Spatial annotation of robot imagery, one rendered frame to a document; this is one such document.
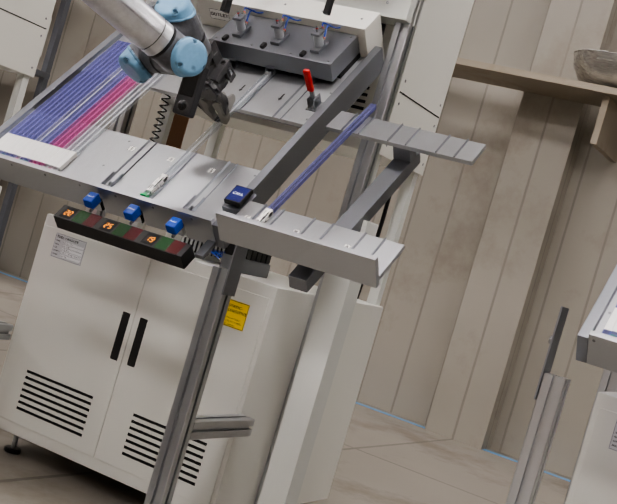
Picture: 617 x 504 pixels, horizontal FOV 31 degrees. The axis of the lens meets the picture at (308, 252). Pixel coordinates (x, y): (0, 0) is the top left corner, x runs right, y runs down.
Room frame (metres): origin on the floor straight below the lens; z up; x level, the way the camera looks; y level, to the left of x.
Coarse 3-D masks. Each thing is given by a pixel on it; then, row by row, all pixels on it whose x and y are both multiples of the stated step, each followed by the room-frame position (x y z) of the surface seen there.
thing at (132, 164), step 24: (96, 144) 2.56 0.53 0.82; (120, 144) 2.55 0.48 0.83; (144, 144) 2.54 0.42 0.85; (72, 168) 2.50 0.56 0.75; (96, 168) 2.49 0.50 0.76; (120, 168) 2.48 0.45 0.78; (144, 168) 2.47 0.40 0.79; (192, 168) 2.45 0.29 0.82; (216, 168) 2.44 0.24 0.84; (240, 168) 2.43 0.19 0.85; (168, 192) 2.40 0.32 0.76; (192, 192) 2.39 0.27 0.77; (216, 192) 2.38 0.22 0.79
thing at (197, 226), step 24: (0, 168) 2.56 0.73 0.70; (24, 168) 2.51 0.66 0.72; (48, 168) 2.48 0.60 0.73; (48, 192) 2.52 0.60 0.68; (72, 192) 2.47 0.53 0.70; (96, 192) 2.42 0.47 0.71; (120, 192) 2.38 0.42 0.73; (120, 216) 2.43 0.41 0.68; (144, 216) 2.39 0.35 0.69; (168, 216) 2.34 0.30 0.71; (192, 216) 2.30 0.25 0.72
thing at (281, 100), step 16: (208, 32) 2.88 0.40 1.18; (240, 64) 2.75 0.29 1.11; (160, 80) 2.74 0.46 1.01; (176, 80) 2.73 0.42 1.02; (240, 80) 2.69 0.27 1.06; (256, 80) 2.69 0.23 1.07; (272, 80) 2.68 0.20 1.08; (288, 80) 2.67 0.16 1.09; (304, 80) 2.66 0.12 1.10; (320, 80) 2.65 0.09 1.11; (336, 80) 2.64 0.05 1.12; (176, 96) 2.69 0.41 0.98; (240, 96) 2.64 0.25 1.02; (256, 96) 2.63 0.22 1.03; (272, 96) 2.63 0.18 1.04; (288, 96) 2.62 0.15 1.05; (304, 96) 2.61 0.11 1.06; (240, 112) 2.67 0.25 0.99; (256, 112) 2.58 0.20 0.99; (272, 112) 2.58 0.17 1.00; (288, 112) 2.57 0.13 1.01; (304, 112) 2.56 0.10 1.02
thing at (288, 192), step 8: (368, 112) 2.42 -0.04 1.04; (360, 120) 2.40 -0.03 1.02; (352, 128) 2.38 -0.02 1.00; (344, 136) 2.35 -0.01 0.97; (336, 144) 2.33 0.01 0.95; (328, 152) 2.31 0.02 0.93; (320, 160) 2.29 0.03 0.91; (312, 168) 2.27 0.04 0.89; (304, 176) 2.25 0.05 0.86; (296, 184) 2.23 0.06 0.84; (288, 192) 2.21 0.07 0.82; (280, 200) 2.19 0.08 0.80; (272, 208) 2.17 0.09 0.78
